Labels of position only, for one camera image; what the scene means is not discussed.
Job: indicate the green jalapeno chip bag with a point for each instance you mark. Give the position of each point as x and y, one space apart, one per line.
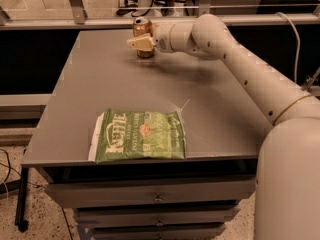
123 135

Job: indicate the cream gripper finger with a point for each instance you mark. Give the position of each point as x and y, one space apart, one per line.
143 42

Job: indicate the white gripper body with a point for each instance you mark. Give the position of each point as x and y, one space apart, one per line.
162 36

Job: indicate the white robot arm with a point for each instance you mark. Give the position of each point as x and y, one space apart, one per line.
287 202

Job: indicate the orange soda can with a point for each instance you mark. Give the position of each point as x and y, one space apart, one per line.
143 25

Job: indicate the grey drawer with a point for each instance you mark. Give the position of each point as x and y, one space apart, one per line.
202 231
155 216
111 194

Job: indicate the grey top drawer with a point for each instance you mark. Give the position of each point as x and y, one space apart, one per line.
111 194

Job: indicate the grey bottom drawer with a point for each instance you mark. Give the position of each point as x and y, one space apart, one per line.
202 231

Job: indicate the black metal stand leg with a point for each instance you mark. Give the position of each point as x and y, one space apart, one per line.
20 222

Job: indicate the metal railing frame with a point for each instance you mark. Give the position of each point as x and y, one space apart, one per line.
104 14

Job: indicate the grey middle drawer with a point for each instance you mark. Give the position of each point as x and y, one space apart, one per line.
155 216

